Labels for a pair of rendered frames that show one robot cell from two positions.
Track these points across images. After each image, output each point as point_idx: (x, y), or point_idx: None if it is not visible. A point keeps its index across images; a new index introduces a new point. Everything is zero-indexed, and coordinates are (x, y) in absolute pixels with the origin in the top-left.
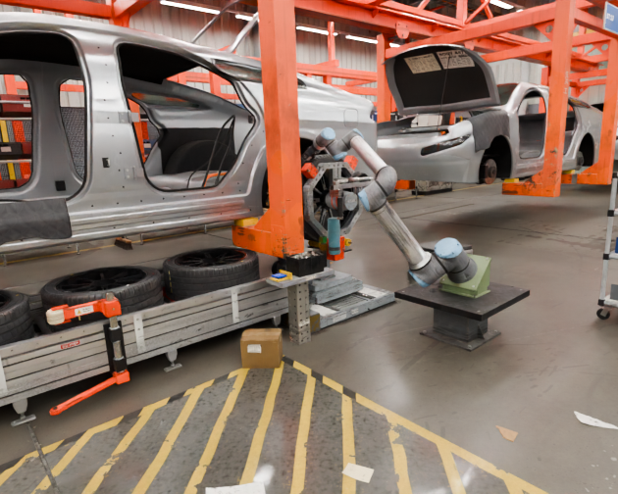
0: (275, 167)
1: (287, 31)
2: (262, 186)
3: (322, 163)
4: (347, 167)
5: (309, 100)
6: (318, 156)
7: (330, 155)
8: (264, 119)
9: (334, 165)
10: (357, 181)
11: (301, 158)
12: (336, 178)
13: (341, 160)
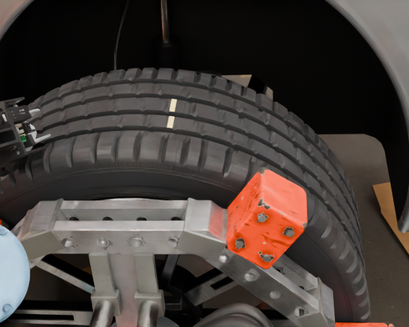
0: None
1: None
2: (118, 68)
3: (56, 204)
4: (210, 255)
5: None
6: (62, 152)
7: (141, 154)
8: None
9: (108, 241)
10: (295, 319)
11: (63, 99)
12: (91, 320)
13: (232, 181)
